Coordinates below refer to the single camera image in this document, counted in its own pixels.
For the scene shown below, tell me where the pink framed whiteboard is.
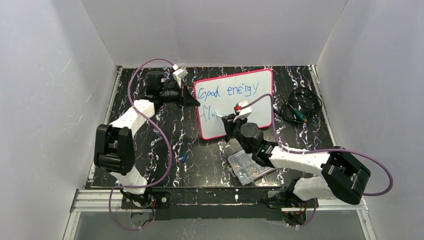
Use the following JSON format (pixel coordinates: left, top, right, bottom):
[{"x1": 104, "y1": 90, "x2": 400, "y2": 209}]
[{"x1": 194, "y1": 69, "x2": 274, "y2": 140}]

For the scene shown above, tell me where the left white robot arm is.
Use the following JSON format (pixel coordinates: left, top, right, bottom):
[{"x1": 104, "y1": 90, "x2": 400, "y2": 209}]
[{"x1": 93, "y1": 68, "x2": 200, "y2": 196}]

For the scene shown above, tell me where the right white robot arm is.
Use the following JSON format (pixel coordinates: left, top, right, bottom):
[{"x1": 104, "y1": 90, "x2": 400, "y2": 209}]
[{"x1": 221, "y1": 114, "x2": 371, "y2": 207}]

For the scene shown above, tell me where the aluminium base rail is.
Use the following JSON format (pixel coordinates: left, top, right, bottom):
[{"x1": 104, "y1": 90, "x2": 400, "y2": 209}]
[{"x1": 63, "y1": 187, "x2": 376, "y2": 240}]

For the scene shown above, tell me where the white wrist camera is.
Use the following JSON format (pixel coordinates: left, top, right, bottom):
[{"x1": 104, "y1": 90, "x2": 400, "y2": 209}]
[
  {"x1": 233, "y1": 100, "x2": 252, "y2": 123},
  {"x1": 172, "y1": 64, "x2": 188, "y2": 88}
]

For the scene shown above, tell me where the clear plastic parts organizer box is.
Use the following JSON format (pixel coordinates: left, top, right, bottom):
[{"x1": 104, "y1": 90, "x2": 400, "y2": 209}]
[{"x1": 227, "y1": 150, "x2": 274, "y2": 186}]

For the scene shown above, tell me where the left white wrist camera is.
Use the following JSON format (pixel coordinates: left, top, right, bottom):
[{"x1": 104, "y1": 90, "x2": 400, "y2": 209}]
[{"x1": 172, "y1": 64, "x2": 188, "y2": 88}]

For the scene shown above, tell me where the coiled black cable green plug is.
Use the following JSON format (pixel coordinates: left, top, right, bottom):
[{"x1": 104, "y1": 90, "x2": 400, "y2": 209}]
[{"x1": 274, "y1": 87, "x2": 323, "y2": 125}]

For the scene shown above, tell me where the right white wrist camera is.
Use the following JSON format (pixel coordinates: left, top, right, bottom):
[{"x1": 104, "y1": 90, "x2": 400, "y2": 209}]
[{"x1": 233, "y1": 100, "x2": 252, "y2": 123}]

